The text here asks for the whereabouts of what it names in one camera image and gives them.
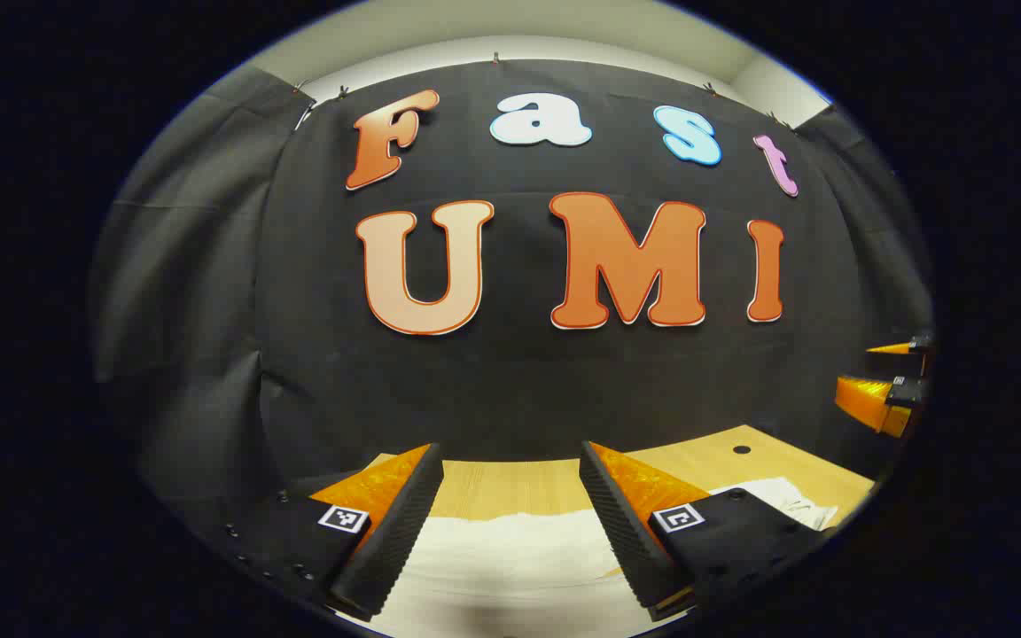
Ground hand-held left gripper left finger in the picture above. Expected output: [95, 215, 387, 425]
[222, 441, 446, 621]

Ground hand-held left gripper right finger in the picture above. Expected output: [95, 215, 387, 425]
[578, 440, 832, 621]

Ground white jeans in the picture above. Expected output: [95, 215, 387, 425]
[358, 477, 839, 638]

